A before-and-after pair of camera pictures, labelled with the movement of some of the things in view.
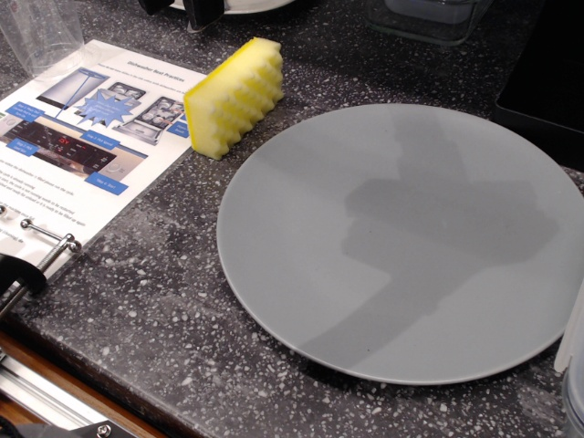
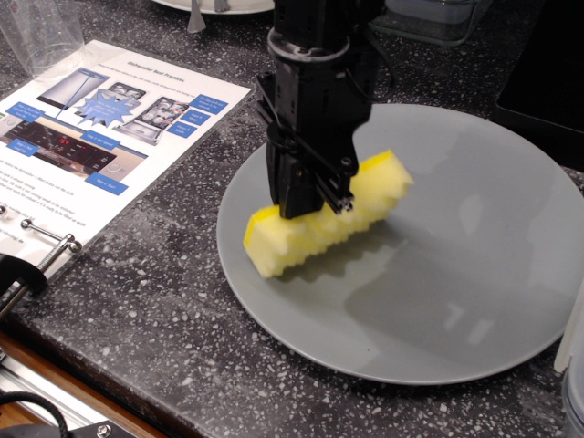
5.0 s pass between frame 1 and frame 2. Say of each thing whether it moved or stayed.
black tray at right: stayed
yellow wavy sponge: moved
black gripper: moved
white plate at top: stayed
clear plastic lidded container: stayed
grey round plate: stayed
